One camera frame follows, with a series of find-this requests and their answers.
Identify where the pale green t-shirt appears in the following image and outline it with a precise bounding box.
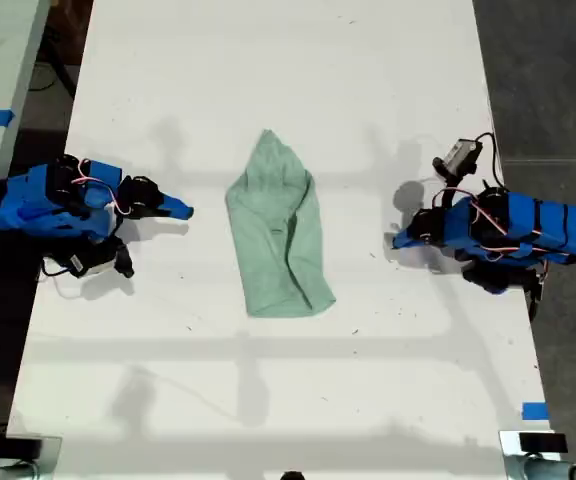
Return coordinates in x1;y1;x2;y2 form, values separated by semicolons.
224;128;338;319

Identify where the dark table leg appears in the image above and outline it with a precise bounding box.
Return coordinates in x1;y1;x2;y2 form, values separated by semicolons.
42;29;78;99

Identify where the short blue tape strip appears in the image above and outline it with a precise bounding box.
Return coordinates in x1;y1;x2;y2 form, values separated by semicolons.
521;401;550;421

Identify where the small black box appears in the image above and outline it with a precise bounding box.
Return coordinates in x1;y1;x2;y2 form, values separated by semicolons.
519;432;569;454
5;435;44;459

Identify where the grey metal tube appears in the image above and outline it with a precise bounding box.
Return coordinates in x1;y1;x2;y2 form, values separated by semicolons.
505;453;576;480
0;462;40;480

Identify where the red white servo wire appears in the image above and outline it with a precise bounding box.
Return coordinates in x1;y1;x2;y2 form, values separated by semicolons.
469;197;576;264
70;158;133;217

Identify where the black camera stalk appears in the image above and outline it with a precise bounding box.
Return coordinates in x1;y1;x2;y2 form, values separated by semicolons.
439;172;465;209

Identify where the grey and black camera box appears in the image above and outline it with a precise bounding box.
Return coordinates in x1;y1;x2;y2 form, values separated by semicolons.
432;138;484;177

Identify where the black camera box white label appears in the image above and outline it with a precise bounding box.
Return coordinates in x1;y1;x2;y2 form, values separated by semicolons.
65;236;136;279

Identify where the black camera cable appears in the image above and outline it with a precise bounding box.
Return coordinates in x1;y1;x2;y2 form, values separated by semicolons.
474;131;507;194
41;256;77;277

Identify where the thin white cable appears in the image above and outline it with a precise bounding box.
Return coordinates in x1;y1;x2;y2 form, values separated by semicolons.
49;273;83;300

